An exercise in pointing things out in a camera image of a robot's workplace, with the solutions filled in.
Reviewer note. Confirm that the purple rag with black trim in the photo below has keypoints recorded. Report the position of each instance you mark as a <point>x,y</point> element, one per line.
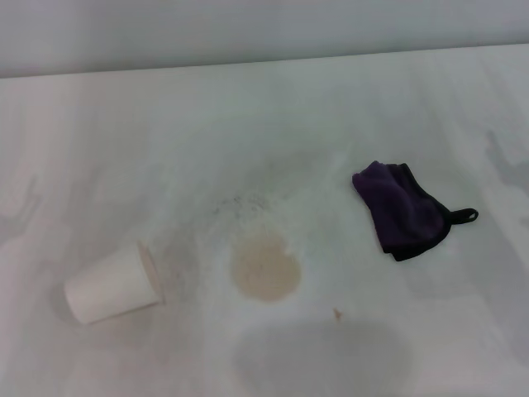
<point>396,202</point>

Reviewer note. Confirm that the white paper cup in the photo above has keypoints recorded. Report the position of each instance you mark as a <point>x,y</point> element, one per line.
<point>107,285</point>

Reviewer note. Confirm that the brown water stain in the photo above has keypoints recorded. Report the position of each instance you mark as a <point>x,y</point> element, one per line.
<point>264,269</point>

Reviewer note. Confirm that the small brown speck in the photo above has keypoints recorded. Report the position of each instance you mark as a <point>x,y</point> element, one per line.
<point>338,314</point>

